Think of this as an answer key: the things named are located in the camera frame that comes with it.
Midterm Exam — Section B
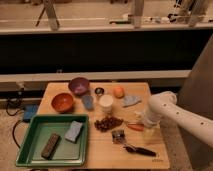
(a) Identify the red chili pepper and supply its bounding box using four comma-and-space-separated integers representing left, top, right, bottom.
126, 124, 144, 131

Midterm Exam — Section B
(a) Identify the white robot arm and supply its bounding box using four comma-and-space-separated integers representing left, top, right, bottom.
142, 91, 213, 148

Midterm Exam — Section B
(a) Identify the yellow corn cob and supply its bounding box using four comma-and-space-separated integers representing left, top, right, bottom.
135, 111, 144, 120

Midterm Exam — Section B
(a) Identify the bunch of dark grapes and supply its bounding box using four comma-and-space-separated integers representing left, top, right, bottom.
94, 116, 123, 132

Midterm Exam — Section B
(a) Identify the orange fruit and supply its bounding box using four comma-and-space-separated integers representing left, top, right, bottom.
113, 86, 125, 98

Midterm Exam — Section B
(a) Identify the white cup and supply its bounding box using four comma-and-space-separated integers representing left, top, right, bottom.
99, 95, 114, 114

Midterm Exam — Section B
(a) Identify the small dark round lid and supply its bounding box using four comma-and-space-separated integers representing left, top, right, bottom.
95, 87, 104, 96

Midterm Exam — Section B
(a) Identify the blue grey oval object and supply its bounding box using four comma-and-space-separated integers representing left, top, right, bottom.
81, 95, 93, 110

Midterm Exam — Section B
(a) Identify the grey blue sponge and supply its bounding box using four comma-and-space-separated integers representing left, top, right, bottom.
65, 121, 83, 142

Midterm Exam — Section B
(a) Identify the purple bowl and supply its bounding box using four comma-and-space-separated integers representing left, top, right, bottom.
68, 77, 90, 96

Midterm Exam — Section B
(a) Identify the green plastic tray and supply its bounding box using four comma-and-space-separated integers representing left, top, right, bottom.
15, 114, 89, 168

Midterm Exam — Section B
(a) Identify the orange bowl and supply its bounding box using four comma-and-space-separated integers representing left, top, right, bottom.
51, 93, 74, 113

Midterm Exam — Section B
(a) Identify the dark brown block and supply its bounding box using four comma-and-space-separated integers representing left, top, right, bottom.
41, 133, 61, 160

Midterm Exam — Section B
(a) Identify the blue box on floor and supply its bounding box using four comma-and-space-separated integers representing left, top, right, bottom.
23, 105, 38, 123

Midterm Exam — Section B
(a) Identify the black handled metal spatula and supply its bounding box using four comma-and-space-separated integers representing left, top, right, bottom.
111, 129, 157, 157

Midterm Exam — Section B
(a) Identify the black cable on floor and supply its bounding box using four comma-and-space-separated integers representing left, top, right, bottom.
5, 96, 25, 148

